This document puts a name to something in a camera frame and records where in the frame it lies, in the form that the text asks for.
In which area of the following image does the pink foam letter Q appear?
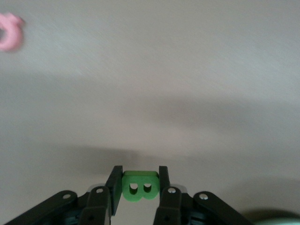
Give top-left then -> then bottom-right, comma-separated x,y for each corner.
0,13 -> 25,53

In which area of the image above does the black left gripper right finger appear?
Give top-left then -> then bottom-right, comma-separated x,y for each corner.
153,165 -> 255,225

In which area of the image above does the brown table cover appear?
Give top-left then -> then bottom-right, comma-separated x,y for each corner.
0,0 -> 300,225

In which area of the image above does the green plate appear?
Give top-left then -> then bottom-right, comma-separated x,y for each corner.
242,210 -> 300,225

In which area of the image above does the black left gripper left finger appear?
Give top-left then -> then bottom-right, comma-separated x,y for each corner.
4,165 -> 124,225

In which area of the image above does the green foam letter B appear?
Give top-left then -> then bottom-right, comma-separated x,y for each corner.
121,170 -> 160,203

